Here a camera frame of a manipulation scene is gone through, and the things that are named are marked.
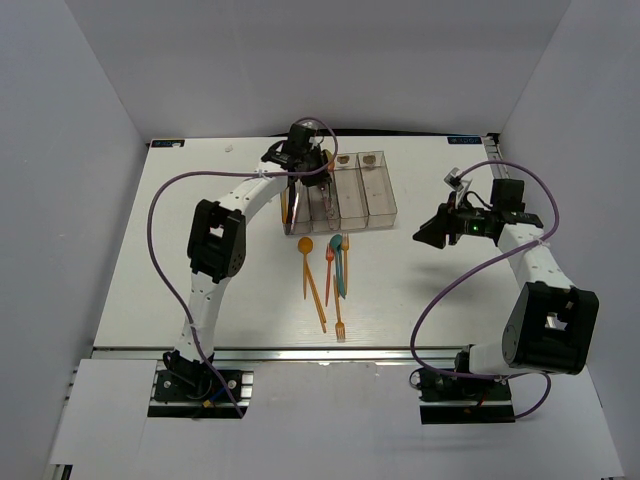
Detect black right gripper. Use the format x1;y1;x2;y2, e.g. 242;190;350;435
412;191;490;249

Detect orange plastic knife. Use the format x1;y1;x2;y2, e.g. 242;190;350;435
280;188;289;225

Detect iridescent rainbow metal spoon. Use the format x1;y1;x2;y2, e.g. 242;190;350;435
320;149;336;231

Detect black plastic knife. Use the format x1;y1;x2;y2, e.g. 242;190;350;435
284;181;296;235

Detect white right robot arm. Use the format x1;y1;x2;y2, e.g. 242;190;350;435
413;179;599;399

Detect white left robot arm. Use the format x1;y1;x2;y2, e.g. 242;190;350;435
175;121;329;363

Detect clear four-compartment utensil organizer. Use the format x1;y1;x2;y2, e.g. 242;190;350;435
293;151;397;235

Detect orange plastic spoon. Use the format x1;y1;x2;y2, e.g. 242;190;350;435
298;236;313;299

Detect teal plastic spoon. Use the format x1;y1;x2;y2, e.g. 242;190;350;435
329;234;342;294

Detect yellow-orange fork near organizer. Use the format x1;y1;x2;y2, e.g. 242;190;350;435
341;233;350;275

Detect red-orange plastic fork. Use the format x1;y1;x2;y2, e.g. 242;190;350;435
325;243;334;305

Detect teal plastic knife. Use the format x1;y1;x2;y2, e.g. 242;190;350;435
339;247;348;298

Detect yellow-orange fork near edge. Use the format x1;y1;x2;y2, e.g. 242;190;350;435
333;277;346;342

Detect orange plastic chopstick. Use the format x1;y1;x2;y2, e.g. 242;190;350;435
305;266;327;334

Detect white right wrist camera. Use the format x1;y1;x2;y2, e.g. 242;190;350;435
444;168;471;203

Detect aluminium side rail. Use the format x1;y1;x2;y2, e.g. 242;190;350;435
482;133;569;361

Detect aluminium table edge rail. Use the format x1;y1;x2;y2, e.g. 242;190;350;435
92;345;566;362

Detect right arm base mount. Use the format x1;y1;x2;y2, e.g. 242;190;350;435
409;368;515;425

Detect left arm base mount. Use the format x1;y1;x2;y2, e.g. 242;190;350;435
147;351;252;420

